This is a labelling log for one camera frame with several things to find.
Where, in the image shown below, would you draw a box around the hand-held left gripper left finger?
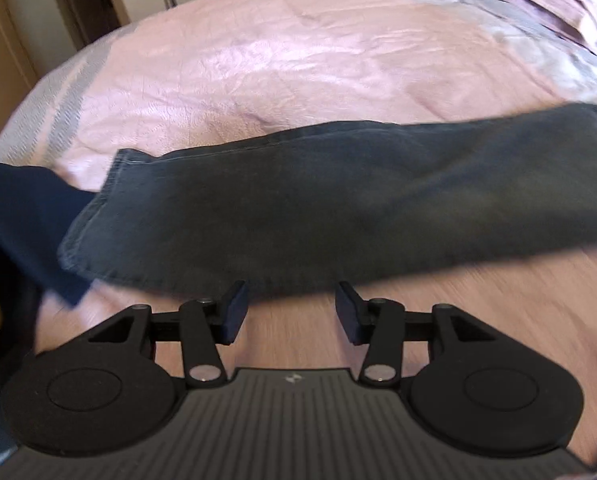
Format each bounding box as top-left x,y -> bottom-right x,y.
71,280 -> 250,390

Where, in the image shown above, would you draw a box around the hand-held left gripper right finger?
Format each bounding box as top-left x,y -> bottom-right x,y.
335,280 -> 523,388

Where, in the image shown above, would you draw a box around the blue denim jeans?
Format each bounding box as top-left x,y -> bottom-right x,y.
57,102 -> 597,301

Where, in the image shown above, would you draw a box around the navy garment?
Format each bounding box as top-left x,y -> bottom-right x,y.
0,159 -> 99,308

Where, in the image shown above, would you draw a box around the pink and grey bed blanket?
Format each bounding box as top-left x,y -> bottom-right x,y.
0,0 -> 597,471

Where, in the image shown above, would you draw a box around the dark wooden door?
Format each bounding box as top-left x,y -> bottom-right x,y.
43,0 -> 129,46

